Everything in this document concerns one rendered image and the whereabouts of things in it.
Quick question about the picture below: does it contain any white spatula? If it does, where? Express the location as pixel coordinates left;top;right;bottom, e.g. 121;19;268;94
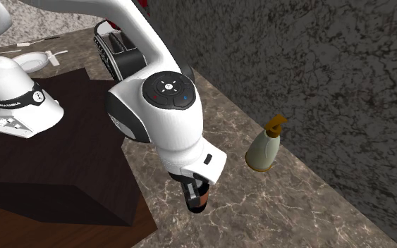
44;49;69;68

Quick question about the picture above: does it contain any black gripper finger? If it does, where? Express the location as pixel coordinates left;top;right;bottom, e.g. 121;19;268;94
181;182;200;209

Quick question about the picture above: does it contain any brown black cylinder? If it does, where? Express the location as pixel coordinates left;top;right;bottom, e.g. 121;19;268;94
187;185;210;214

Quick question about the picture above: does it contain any pale soap dispenser, brown pump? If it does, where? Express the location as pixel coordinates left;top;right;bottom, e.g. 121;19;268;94
245;114;288;173

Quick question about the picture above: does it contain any black toaster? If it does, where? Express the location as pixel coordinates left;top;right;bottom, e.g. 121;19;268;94
93;20;148;82

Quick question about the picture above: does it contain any thin white utensil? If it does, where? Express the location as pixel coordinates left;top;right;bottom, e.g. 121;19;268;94
0;49;23;58

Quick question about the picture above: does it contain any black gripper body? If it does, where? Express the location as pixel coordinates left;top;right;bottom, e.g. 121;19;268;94
168;170;212;193

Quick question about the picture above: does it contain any white handled knife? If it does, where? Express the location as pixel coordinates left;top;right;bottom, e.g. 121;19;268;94
16;35;61;48

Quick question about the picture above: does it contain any white plate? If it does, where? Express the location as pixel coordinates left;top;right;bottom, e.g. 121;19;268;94
12;51;50;75

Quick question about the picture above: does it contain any dark robot stand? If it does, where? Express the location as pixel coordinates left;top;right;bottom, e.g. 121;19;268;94
0;67;142;228

